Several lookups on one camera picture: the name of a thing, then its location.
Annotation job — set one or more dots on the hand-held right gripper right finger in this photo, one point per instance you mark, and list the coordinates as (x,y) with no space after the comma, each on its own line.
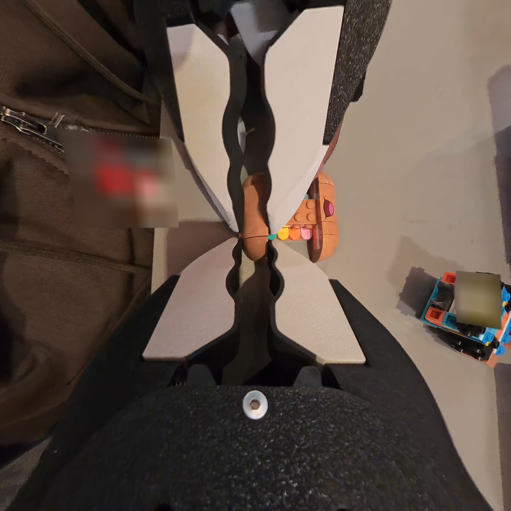
(315,319)

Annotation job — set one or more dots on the brown toy brick shell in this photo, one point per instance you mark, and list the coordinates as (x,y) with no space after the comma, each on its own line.
(325,239)

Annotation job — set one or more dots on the person's brown hooded top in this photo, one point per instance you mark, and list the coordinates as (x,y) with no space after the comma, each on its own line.
(60,279)

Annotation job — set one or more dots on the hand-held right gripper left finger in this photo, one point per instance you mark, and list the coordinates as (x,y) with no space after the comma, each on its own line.
(191,315)

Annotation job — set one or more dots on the colourful toy brick model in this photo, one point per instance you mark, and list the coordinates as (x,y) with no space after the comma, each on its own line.
(439,315)

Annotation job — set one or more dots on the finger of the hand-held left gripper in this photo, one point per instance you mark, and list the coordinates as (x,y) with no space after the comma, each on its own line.
(303,99)
(199,99)

